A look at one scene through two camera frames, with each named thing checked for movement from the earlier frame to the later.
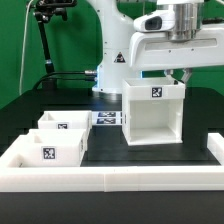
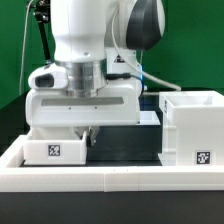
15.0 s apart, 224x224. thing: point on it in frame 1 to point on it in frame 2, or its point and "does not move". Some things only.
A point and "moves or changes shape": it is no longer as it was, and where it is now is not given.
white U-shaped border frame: x=114 y=179 does not move
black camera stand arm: x=44 y=8 does not move
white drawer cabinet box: x=152 y=111 to x=192 y=127
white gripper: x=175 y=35 to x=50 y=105
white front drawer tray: x=47 y=147 moves or changes shape
